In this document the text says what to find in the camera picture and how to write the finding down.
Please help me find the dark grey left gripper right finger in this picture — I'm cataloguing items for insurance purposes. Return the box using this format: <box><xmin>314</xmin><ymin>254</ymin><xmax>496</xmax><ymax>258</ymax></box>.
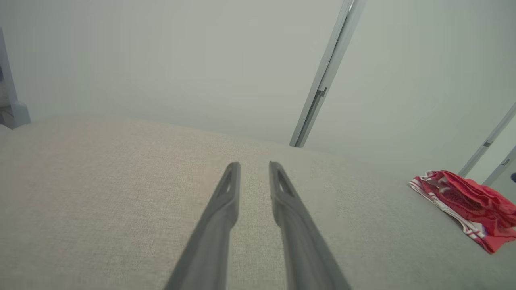
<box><xmin>269</xmin><ymin>161</ymin><xmax>351</xmax><ymax>290</ymax></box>

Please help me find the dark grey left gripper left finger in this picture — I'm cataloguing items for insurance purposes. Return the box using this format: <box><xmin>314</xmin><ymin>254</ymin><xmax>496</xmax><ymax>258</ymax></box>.
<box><xmin>163</xmin><ymin>162</ymin><xmax>241</xmax><ymax>290</ymax></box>

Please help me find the red white lettered jersey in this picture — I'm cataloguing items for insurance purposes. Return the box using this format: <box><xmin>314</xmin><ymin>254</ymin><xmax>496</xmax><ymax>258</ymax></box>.
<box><xmin>408</xmin><ymin>170</ymin><xmax>516</xmax><ymax>254</ymax></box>

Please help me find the grey fabric sofa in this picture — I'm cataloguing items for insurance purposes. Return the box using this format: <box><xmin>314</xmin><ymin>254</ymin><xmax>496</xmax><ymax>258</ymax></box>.
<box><xmin>0</xmin><ymin>115</ymin><xmax>516</xmax><ymax>290</ymax></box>

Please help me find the grey metal rail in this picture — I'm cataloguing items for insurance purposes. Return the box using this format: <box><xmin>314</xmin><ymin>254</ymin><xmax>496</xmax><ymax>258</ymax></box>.
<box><xmin>458</xmin><ymin>103</ymin><xmax>516</xmax><ymax>178</ymax></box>
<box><xmin>483</xmin><ymin>147</ymin><xmax>516</xmax><ymax>186</ymax></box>
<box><xmin>289</xmin><ymin>0</ymin><xmax>366</xmax><ymax>148</ymax></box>

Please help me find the grey metal frame leg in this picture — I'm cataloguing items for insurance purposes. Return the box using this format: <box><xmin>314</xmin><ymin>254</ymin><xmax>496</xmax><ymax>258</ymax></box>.
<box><xmin>0</xmin><ymin>28</ymin><xmax>31</xmax><ymax>129</ymax></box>

